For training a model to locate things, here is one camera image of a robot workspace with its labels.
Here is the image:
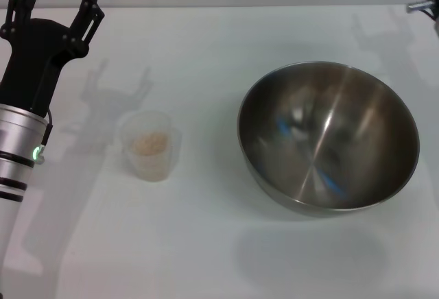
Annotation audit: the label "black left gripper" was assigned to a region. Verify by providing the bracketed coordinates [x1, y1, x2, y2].
[0, 0, 106, 119]

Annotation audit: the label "stainless steel bowl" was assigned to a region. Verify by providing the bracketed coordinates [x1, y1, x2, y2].
[236, 60, 421, 219]

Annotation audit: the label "clear plastic measuring cup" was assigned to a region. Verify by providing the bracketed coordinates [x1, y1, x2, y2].
[116, 109, 182, 183]

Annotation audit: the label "grey right wrist cable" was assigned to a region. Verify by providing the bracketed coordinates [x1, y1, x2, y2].
[423, 5, 439, 23]

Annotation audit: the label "white rice grains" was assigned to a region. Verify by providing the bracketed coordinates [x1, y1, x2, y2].
[128, 132, 169, 158]

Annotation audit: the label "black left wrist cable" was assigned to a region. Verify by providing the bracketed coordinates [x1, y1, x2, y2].
[36, 107, 55, 165]

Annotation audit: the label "metal cable connector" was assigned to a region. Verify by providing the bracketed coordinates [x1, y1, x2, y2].
[406, 0, 434, 14]

